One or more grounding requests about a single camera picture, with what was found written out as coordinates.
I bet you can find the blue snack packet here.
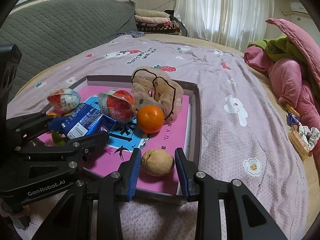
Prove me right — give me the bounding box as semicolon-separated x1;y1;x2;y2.
50;102;118;140

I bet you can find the walnut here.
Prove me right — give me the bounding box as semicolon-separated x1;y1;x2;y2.
141;149;175;177

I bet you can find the red clear-wrapped jelly cup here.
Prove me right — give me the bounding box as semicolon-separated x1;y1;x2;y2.
47;88;82;114
97;89;137;124

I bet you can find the grey quilted headboard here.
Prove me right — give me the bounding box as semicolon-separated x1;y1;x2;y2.
0;0;137;100

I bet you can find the pink and blue book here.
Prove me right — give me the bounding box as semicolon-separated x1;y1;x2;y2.
37;85;192;195

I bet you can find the pink folded blanket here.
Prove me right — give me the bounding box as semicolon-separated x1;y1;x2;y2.
135;15;172;24

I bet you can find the green blanket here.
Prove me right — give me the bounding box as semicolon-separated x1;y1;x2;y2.
247;34;320;93

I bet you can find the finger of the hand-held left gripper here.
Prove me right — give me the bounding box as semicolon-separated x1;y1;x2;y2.
5;112;67;147
14;131;110;167

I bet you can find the grey shallow cardboard box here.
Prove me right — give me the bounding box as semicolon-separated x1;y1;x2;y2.
32;75;202;207

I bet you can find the yellow biscuit packet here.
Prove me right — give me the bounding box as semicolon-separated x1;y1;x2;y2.
287;126;310;159

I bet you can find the dark blue cloth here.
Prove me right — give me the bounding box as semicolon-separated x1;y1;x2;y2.
117;31;145;38

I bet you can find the dark patterned folded blanket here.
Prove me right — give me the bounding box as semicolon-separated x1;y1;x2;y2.
136;21;182;35

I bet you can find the white floral scrunchie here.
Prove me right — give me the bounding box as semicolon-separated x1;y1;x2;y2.
299;124;320;150

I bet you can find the beige bed sheet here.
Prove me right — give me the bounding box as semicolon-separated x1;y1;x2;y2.
145;34;320;230

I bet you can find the beige folded blanket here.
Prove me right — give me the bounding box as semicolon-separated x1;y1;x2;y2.
135;8;170;18

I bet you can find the white sheer curtain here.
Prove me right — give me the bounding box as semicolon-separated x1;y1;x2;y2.
174;0;275;52

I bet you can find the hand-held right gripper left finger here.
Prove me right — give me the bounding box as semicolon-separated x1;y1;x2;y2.
32;148;142;240

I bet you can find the blue candy wrapper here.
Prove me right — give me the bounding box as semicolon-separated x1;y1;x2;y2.
286;112;300;127

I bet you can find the white air conditioner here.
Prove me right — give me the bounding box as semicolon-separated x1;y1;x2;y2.
280;1;309;15

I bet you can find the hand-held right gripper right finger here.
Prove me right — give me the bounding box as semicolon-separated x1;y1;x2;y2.
174;147;288;240

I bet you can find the pink fleece quilt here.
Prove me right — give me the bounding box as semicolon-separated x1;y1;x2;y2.
244;45;320;128

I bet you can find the green fuzzy scrunchie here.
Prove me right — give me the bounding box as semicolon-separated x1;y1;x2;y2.
51;131;67;147

